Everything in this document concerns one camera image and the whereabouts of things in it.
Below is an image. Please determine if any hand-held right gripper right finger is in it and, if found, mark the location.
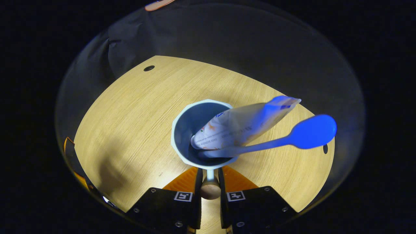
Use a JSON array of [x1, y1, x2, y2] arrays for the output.
[[218, 166, 298, 234]]

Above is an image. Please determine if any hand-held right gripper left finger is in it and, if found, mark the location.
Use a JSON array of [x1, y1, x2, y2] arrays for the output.
[[125, 166, 203, 234]]

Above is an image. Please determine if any pale blue cup wooden handle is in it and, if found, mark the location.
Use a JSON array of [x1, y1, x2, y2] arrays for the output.
[[171, 99, 239, 200]]

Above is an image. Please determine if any white toothpaste tube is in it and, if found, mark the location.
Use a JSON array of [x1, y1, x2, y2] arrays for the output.
[[190, 95, 302, 150]]

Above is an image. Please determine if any white toothbrush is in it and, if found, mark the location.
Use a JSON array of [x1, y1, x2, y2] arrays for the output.
[[197, 114, 337, 159]]

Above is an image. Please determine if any wooden desktop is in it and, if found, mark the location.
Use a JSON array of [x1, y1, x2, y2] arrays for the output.
[[74, 55, 335, 234]]

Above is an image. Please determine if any black backdrop cloth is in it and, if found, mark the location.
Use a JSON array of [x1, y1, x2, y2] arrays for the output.
[[55, 0, 365, 208]]

